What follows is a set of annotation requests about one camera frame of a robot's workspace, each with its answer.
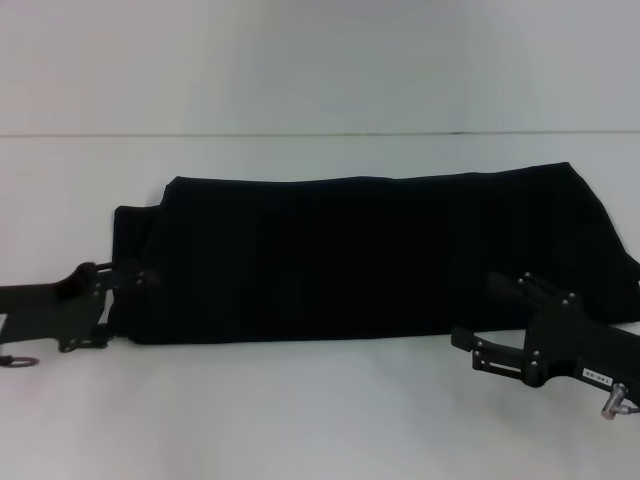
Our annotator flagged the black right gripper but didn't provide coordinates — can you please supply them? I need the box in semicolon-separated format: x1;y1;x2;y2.
449;271;640;397

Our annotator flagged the black shirt with FREE print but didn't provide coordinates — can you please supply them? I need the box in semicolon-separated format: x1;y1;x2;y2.
107;160;640;347

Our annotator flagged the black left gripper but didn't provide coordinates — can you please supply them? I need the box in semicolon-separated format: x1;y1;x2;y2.
0;257;162;354

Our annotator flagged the thin left arm cable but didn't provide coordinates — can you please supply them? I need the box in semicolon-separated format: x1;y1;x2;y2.
0;352;40;370

